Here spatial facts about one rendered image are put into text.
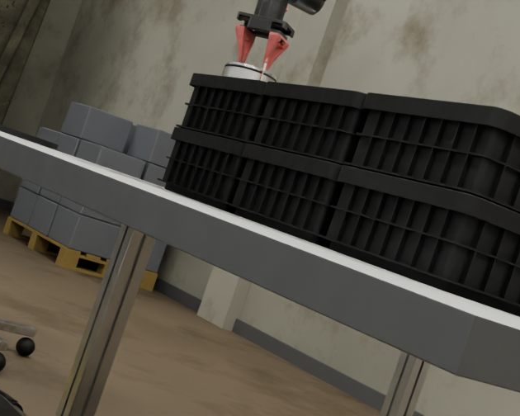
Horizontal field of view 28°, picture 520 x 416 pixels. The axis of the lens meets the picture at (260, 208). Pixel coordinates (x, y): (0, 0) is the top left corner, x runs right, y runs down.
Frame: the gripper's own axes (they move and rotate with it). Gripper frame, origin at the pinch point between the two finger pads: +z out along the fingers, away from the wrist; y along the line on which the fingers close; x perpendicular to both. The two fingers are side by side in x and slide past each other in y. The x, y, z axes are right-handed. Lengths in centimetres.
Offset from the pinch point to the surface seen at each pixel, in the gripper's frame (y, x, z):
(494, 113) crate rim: -57, 59, 11
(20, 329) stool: 103, -122, 80
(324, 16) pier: 130, -390, -118
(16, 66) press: 394, -489, -57
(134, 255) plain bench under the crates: 20.2, -17.3, 42.1
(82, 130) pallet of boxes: 270, -402, -15
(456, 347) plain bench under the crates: -68, 117, 38
